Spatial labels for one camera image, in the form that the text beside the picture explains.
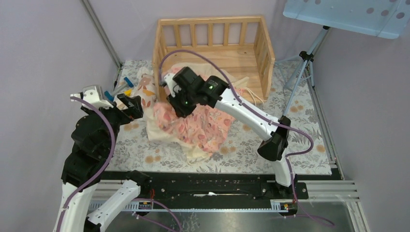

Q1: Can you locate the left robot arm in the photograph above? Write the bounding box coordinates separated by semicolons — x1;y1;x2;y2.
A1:
53;94;143;232

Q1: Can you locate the grey diagonal pole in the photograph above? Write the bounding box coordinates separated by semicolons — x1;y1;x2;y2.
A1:
80;0;123;69

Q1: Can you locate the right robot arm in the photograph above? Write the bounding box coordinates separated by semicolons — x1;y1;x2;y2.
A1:
160;67;297;199

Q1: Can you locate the light blue perforated panel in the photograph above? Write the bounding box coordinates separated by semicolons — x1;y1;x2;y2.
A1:
283;0;410;39

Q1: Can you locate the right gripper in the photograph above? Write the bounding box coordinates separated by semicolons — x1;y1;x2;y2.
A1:
166;87;198;119

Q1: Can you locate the pink patterned bed cushion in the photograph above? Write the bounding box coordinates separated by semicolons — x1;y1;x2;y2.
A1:
137;74;235;159

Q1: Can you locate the blue toy item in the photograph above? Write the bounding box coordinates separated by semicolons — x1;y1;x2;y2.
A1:
104;77;134;102

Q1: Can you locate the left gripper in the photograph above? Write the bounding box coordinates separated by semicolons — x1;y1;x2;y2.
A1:
83;92;144;154

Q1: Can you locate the black tripod stand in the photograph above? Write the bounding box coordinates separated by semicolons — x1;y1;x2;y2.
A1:
275;26;330;116

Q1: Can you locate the wooden pet bed frame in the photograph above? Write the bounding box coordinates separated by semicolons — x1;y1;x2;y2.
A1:
152;15;275;104

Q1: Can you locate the floral table mat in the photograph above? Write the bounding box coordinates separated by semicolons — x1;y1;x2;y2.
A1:
93;59;334;175

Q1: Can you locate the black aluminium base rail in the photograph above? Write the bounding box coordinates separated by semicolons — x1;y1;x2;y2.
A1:
70;170;360;212

